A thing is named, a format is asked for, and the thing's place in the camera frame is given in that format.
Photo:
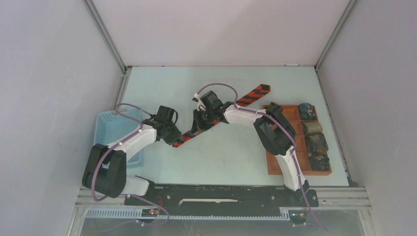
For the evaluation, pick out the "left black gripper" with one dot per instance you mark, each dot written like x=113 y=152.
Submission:
x=176 y=134

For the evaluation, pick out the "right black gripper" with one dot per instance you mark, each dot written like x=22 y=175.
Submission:
x=197 y=125

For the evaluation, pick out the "orange navy striped tie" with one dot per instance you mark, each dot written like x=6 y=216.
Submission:
x=231 y=106

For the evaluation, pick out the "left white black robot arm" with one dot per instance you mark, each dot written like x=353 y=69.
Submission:
x=106 y=170

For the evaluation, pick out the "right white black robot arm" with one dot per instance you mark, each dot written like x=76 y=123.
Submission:
x=274 y=131

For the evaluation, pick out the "light blue plastic basket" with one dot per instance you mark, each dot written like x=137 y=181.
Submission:
x=111 y=127

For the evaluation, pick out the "brown floral rolled tie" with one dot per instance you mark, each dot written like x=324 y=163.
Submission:
x=275 y=106

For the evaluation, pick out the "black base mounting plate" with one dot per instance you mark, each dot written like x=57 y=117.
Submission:
x=224 y=200

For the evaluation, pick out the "blue patterned rolled tie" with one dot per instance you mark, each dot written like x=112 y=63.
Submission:
x=307 y=111

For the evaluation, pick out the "gold patterned rolled tie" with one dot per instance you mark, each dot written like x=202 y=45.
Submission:
x=312 y=127

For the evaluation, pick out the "dark green rolled tie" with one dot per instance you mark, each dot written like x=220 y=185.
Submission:
x=316 y=143

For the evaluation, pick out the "dark floral rolled tie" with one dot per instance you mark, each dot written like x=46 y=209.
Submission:
x=319 y=162

